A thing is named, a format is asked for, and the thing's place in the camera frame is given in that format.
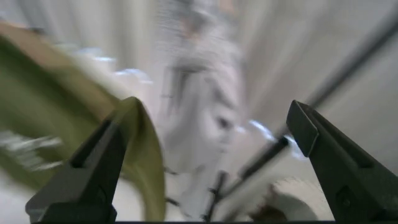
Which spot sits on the pale grey shorts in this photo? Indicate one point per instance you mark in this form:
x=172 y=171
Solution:
x=199 y=109

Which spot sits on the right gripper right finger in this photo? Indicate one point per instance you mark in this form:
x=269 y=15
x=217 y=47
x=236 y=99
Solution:
x=351 y=174

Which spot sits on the white laundry basket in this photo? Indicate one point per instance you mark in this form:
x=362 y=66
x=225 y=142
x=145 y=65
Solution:
x=295 y=199

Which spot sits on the black clothes rack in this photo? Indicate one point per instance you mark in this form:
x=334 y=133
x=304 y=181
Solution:
x=264 y=158

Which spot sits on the white curtain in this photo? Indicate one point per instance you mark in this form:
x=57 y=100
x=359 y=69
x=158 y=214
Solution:
x=295 y=46

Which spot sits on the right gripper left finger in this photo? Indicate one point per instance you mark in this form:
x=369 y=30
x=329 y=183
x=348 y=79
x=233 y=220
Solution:
x=87 y=180

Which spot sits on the green garment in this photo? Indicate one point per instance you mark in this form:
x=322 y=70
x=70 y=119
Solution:
x=46 y=102

